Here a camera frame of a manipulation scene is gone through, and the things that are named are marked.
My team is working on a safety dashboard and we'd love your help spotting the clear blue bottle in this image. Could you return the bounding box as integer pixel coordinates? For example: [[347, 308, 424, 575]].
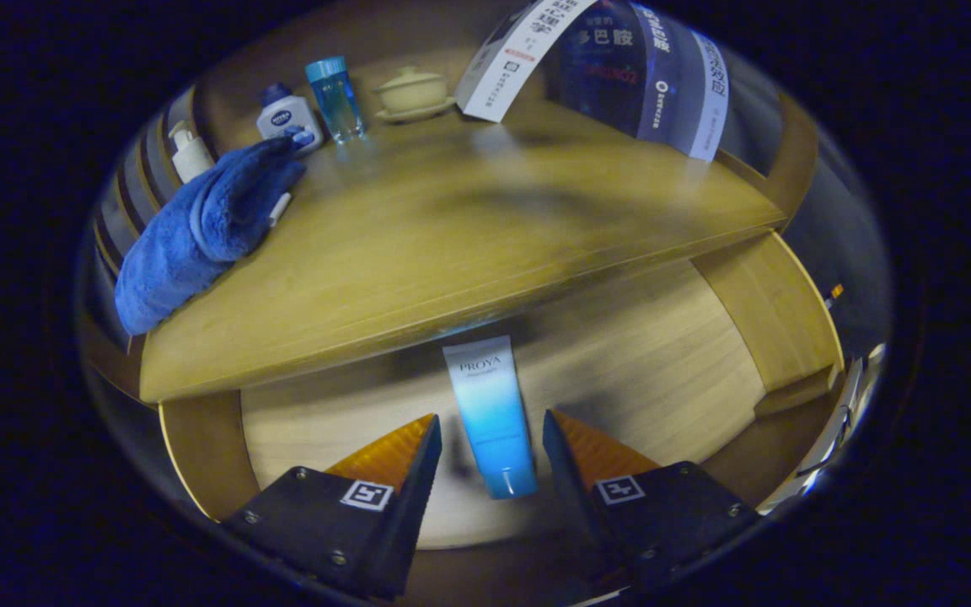
[[305, 56, 367, 145]]

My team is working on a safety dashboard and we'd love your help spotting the beige lidded tea cup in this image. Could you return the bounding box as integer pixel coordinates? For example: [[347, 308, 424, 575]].
[[373, 66, 457, 124]]

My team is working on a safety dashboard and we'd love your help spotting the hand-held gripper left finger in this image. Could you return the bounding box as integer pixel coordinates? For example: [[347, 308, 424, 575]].
[[223, 413, 443, 599]]

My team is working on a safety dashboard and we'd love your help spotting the wooden drawer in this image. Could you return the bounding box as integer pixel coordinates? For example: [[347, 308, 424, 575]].
[[157, 232, 845, 549]]

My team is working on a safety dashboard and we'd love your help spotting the dark blue book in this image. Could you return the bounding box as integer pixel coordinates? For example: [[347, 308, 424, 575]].
[[545, 0, 701, 142]]

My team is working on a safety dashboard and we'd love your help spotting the lavender book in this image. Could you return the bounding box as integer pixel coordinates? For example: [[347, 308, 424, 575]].
[[633, 4, 731, 163]]

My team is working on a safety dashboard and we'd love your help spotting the blue folded towel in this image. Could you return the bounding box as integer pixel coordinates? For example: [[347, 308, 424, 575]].
[[115, 135, 315, 336]]

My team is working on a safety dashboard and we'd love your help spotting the wooden countertop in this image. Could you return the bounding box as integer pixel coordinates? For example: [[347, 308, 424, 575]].
[[138, 101, 790, 404]]

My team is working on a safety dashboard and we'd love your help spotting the white book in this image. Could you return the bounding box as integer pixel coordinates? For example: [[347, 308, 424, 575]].
[[456, 0, 600, 124]]

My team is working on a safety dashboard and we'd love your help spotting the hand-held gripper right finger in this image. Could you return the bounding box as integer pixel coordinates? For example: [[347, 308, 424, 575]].
[[542, 409, 760, 591]]

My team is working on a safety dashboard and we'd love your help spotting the white pump bottle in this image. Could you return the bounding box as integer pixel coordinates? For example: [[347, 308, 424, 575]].
[[168, 121, 217, 185]]

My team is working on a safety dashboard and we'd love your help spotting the wooden cabinet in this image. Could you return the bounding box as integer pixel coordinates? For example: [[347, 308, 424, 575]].
[[85, 0, 819, 406]]

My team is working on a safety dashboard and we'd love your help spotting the blue white cosmetic tube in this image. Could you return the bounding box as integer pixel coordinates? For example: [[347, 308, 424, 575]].
[[443, 336, 539, 500]]

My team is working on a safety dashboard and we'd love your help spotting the white lotion bottle blue cap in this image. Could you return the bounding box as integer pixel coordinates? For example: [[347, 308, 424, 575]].
[[255, 83, 324, 154]]

